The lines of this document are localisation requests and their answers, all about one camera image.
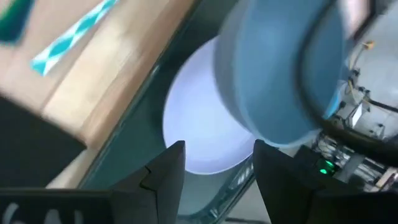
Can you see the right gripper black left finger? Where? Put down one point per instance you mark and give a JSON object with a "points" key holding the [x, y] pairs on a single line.
{"points": [[158, 193]]}

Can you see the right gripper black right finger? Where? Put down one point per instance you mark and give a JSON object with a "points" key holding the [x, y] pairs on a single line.
{"points": [[286, 196]]}

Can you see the lavender plate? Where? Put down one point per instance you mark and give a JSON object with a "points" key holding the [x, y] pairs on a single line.
{"points": [[202, 124]]}

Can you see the blue bowl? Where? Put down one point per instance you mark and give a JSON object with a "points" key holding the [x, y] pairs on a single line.
{"points": [[264, 77]]}

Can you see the dark green cloth napkin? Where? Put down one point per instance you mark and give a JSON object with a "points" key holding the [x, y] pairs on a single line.
{"points": [[31, 146]]}

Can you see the dark green tray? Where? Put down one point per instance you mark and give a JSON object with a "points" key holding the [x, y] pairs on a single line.
{"points": [[136, 133]]}

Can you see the black box with green light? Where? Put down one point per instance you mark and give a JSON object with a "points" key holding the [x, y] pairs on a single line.
{"points": [[311, 158]]}

